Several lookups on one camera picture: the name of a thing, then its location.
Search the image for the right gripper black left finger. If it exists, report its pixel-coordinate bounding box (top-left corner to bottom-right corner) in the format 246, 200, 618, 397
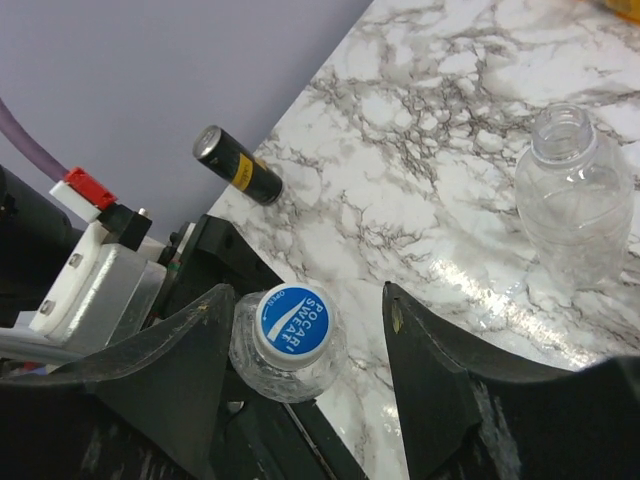
1, 285, 234, 479

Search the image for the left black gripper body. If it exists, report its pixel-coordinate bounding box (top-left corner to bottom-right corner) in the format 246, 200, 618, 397
149, 215, 366, 479

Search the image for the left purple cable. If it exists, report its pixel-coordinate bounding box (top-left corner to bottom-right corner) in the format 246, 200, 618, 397
0, 97, 69, 181

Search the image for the black yellow drink can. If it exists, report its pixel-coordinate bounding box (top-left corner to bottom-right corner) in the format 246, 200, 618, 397
192, 125, 284, 206

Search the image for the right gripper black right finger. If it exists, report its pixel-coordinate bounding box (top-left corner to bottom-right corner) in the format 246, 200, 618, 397
382, 282, 639, 479

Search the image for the orange snack bag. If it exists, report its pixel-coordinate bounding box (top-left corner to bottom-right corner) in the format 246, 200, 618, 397
595, 0, 640, 23

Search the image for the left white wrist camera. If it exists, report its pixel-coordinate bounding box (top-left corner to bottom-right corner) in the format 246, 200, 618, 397
26, 167, 167, 365

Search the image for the clear bottle blue cap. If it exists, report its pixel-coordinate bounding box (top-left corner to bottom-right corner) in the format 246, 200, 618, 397
229, 285, 347, 403

